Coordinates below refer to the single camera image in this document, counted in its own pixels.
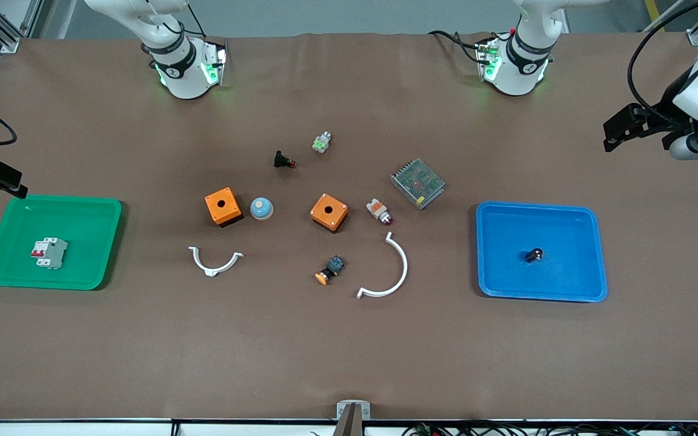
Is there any green plastic tray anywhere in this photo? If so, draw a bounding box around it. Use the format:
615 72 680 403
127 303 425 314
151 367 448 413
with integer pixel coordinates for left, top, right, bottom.
0 194 123 291

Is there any orange white red push button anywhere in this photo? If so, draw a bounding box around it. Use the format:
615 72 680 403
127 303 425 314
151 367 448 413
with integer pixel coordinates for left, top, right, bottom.
366 197 393 226

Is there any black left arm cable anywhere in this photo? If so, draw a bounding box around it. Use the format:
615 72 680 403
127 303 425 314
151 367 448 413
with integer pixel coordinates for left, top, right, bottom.
627 0 698 128

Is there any thin grey diagonal rod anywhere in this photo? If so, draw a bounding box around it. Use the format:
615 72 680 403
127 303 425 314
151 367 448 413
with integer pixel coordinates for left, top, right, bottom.
641 0 687 32

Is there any blue plastic tray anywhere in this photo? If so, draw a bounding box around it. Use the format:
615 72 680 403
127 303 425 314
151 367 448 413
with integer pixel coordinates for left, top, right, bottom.
476 201 608 303

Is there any metal mesh power supply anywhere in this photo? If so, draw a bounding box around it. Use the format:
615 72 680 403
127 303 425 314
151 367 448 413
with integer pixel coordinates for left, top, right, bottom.
390 158 446 211

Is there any grey metal mount bracket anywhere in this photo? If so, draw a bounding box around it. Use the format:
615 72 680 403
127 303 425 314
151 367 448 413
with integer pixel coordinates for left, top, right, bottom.
336 400 371 421

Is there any small white curved bracket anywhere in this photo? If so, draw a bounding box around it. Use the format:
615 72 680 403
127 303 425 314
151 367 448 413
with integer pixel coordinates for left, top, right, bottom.
188 246 245 278

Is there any white circuit breaker red switch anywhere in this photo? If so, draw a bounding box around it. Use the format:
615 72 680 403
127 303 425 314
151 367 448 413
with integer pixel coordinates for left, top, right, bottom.
30 237 68 269

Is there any large white curved bracket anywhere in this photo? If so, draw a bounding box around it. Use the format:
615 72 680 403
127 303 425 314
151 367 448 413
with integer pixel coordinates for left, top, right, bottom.
356 231 409 300

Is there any dark tapered stand post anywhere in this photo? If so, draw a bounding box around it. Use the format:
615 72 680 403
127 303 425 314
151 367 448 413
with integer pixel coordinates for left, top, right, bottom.
332 405 365 436

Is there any brown table mat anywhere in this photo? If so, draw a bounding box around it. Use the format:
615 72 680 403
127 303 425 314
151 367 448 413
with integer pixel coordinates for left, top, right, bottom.
0 31 698 423

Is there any orange button box with hole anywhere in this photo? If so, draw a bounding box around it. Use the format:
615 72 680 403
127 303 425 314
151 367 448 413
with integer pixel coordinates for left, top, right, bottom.
310 193 350 233
205 187 244 228

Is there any orange mushroom button black body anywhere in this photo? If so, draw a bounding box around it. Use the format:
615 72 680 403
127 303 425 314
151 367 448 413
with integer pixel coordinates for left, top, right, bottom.
314 255 346 286

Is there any black base power cable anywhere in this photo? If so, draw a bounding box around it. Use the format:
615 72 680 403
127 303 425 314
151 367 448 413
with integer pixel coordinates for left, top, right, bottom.
428 29 486 61

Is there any black cable bundle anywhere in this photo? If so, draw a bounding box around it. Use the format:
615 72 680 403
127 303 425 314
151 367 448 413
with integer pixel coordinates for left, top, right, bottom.
401 420 698 436

